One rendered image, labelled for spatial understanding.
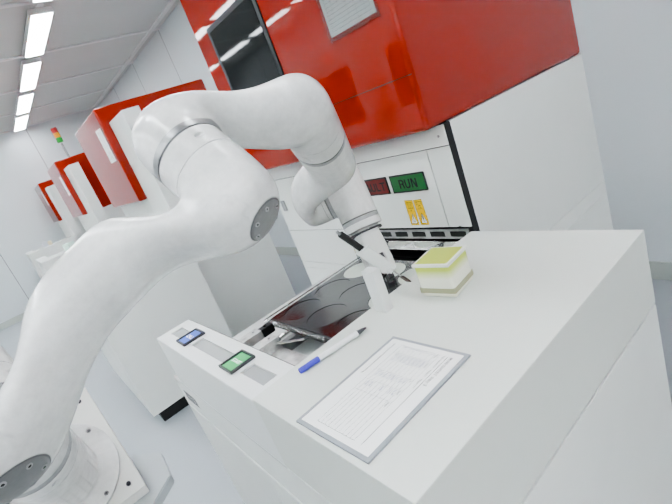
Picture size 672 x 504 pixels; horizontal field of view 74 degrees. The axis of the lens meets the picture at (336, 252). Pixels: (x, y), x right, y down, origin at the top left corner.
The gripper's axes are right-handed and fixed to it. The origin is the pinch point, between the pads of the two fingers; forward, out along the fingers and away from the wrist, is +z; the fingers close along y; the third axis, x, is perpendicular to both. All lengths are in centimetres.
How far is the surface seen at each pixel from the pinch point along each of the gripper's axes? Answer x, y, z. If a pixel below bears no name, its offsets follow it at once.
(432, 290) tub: 3.1, 16.9, 0.3
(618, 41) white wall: 150, -73, -52
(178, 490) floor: -103, -128, 52
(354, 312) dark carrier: -8.6, -6.9, 0.2
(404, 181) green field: 17.0, -12.5, -23.8
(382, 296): -5.3, 14.9, -2.3
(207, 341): -41.7, -11.0, -7.3
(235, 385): -35.3, 13.7, 1.2
